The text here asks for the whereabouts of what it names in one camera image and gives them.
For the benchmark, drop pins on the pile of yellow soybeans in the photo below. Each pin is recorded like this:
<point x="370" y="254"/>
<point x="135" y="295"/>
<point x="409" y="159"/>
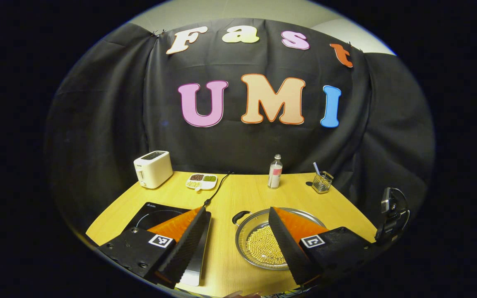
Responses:
<point x="263" y="248"/>

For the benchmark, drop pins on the black induction cooktop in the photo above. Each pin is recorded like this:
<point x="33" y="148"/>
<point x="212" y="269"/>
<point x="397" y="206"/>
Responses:
<point x="160" y="213"/>

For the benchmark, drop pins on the heap of dark red beans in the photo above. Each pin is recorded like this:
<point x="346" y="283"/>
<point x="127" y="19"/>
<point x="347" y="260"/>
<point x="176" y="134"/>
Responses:
<point x="197" y="177"/>

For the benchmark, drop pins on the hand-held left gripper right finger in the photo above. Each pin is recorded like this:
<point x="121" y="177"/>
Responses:
<point x="288" y="248"/>

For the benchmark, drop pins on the white divided dish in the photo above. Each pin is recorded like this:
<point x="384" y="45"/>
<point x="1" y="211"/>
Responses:
<point x="209" y="185"/>

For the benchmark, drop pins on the white toaster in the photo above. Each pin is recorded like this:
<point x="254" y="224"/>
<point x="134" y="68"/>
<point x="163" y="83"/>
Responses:
<point x="153" y="171"/>

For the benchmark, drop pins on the heap of green beans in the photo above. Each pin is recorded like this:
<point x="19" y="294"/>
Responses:
<point x="210" y="178"/>

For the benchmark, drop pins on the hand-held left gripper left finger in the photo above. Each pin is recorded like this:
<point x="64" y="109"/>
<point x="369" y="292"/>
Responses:
<point x="189" y="248"/>

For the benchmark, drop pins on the black backdrop cloth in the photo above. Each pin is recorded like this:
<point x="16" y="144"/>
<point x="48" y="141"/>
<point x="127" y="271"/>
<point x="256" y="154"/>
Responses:
<point x="118" y="103"/>

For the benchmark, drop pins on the clear bottle with pink label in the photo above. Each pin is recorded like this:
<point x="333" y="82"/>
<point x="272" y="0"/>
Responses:
<point x="275" y="178"/>

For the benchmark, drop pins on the heap of small pale beans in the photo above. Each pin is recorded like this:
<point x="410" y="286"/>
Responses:
<point x="193" y="184"/>

